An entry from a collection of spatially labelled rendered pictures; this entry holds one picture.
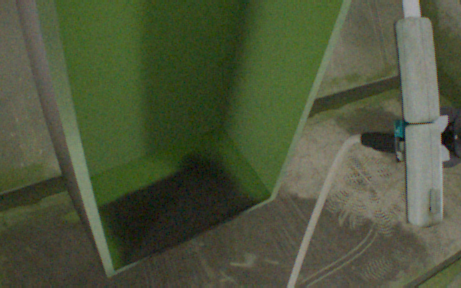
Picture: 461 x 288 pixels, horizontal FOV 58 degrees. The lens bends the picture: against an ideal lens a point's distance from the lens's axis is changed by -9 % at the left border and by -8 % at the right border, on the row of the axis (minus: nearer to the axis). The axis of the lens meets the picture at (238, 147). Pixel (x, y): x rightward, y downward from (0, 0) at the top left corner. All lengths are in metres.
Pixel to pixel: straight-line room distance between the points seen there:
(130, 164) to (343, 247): 0.96
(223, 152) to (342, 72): 1.18
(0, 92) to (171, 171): 0.92
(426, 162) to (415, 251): 1.40
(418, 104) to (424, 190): 0.12
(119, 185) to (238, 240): 0.64
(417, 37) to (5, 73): 1.75
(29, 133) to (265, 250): 1.15
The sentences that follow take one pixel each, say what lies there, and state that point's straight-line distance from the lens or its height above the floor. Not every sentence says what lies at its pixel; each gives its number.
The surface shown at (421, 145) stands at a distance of 0.67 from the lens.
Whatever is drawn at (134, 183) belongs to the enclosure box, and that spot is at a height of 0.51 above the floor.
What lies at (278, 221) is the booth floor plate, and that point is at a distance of 1.99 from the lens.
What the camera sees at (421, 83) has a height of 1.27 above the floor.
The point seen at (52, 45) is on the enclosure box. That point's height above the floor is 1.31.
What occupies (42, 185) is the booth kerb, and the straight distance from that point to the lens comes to 2.12.
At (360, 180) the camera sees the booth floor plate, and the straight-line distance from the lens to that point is 2.24.
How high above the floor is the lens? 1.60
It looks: 43 degrees down
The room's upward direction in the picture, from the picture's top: 3 degrees clockwise
